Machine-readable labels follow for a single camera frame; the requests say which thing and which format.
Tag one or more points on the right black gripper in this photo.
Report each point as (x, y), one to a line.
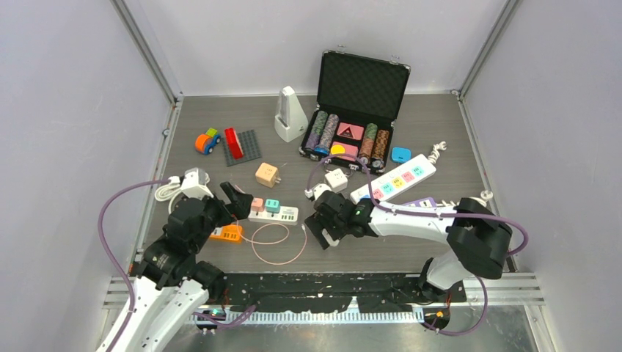
(315, 222)

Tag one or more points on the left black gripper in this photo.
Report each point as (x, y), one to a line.
(240, 204)

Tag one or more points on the teal plug adapter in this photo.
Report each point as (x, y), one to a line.
(272, 205)

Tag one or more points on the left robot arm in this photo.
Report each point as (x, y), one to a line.
(170, 284)

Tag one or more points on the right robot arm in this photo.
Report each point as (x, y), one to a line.
(478, 240)

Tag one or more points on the pink charger plug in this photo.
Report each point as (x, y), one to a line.
(257, 205)

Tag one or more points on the orange power strip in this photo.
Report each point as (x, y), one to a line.
(230, 233)

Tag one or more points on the white power strip with usb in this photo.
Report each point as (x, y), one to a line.
(287, 215)

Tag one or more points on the orange cube socket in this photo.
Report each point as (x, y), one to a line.
(267, 175)

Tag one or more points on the white cube socket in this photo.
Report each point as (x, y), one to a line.
(336, 180)

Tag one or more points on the red toy brick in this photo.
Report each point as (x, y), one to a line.
(233, 143)

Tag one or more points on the grey building baseplate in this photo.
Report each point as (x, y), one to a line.
(250, 148)

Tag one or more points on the toy car blocks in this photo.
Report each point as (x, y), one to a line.
(206, 142)

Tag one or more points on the white metronome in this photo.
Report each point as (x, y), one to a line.
(290, 121)

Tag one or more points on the blue small charger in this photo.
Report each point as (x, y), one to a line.
(400, 155)

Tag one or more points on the purple power strip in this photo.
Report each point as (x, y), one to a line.
(427, 202)

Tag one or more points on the white colourful power strip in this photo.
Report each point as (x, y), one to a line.
(396, 181)

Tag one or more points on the black poker chip case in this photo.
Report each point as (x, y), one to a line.
(357, 105)

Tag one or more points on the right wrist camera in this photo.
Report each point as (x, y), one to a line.
(314, 192)

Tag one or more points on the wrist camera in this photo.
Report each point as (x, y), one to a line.
(193, 184)
(314, 192)

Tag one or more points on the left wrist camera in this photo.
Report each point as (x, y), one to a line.
(193, 184)

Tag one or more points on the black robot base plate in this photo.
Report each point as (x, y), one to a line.
(318, 293)

